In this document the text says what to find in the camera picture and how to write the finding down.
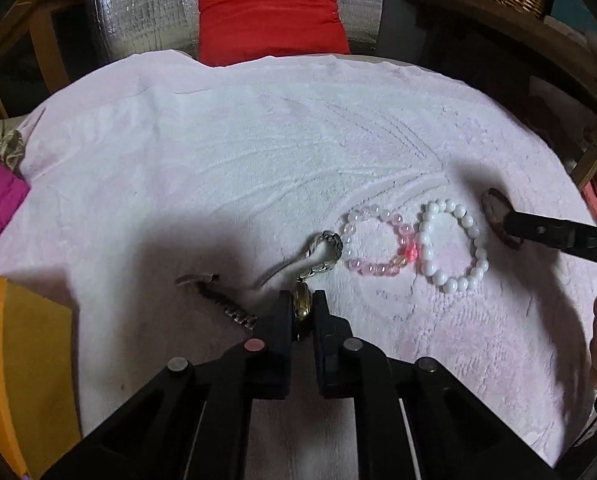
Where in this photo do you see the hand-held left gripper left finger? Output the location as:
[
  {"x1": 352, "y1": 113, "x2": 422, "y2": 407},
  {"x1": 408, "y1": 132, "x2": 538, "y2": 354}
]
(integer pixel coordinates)
[{"x1": 42, "y1": 289, "x2": 295, "y2": 480}]

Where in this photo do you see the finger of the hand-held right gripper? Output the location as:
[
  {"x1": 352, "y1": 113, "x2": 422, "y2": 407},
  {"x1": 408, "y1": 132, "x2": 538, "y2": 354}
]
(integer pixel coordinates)
[{"x1": 503, "y1": 208, "x2": 597, "y2": 267}]

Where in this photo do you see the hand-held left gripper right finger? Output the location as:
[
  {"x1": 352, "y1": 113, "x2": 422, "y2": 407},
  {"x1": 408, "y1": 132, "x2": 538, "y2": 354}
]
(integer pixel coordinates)
[{"x1": 312, "y1": 289, "x2": 560, "y2": 480}]

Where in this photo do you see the metal band wristwatch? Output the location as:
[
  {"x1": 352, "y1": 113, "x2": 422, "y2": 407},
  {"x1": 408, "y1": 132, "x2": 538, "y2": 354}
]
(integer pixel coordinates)
[{"x1": 175, "y1": 230, "x2": 344, "y2": 342}]

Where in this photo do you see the brown wooden bracelet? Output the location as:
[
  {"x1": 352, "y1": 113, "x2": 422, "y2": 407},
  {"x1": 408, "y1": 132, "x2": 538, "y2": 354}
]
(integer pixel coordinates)
[{"x1": 481, "y1": 187, "x2": 525, "y2": 251}]

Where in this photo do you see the pale pink towel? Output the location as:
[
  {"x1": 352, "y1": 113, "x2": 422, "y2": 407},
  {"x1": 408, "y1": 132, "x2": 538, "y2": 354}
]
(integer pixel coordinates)
[{"x1": 0, "y1": 49, "x2": 597, "y2": 467}]

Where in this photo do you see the orange box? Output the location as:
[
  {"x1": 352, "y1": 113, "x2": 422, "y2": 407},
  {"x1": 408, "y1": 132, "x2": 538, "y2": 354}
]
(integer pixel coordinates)
[{"x1": 0, "y1": 275, "x2": 82, "y2": 480}]

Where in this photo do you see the red cushion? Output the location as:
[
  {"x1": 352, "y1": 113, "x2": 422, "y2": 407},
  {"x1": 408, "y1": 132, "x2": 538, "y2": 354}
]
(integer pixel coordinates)
[{"x1": 195, "y1": 0, "x2": 352, "y2": 68}]

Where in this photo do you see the silver foil insulation mat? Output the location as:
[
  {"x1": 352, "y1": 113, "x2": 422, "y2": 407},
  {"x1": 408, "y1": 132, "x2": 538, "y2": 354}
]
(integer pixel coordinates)
[{"x1": 82, "y1": 0, "x2": 380, "y2": 63}]

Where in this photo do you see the wooden chair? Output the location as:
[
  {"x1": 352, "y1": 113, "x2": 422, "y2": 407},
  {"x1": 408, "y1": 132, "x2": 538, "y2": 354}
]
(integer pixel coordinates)
[{"x1": 0, "y1": 0, "x2": 88, "y2": 120}]

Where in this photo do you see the pink bead bracelet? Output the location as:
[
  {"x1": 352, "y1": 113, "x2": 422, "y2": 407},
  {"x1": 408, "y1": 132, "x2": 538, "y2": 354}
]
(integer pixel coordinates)
[{"x1": 342, "y1": 207, "x2": 420, "y2": 279}]

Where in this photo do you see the white bead bracelet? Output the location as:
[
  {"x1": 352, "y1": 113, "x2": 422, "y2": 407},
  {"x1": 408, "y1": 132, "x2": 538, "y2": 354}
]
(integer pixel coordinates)
[{"x1": 417, "y1": 199, "x2": 490, "y2": 293}]

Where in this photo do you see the silver metal chain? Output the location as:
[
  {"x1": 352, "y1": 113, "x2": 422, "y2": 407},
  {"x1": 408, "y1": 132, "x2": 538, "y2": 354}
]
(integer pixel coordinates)
[{"x1": 0, "y1": 119, "x2": 28, "y2": 172}]

